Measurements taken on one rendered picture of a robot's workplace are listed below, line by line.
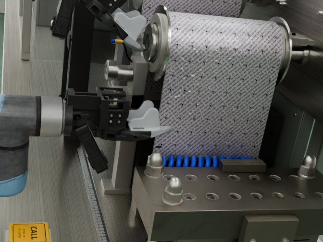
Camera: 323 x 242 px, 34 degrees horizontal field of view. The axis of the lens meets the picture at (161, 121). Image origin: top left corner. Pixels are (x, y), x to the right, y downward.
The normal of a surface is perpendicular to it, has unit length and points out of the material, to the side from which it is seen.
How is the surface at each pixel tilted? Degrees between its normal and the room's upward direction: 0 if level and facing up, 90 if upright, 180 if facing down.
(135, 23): 90
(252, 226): 90
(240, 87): 90
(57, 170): 0
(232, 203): 0
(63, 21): 90
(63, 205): 0
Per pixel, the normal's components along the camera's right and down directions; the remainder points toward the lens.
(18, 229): 0.15, -0.92
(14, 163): 0.52, 0.40
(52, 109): 0.28, -0.38
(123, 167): 0.25, 0.40
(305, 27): -0.96, -0.04
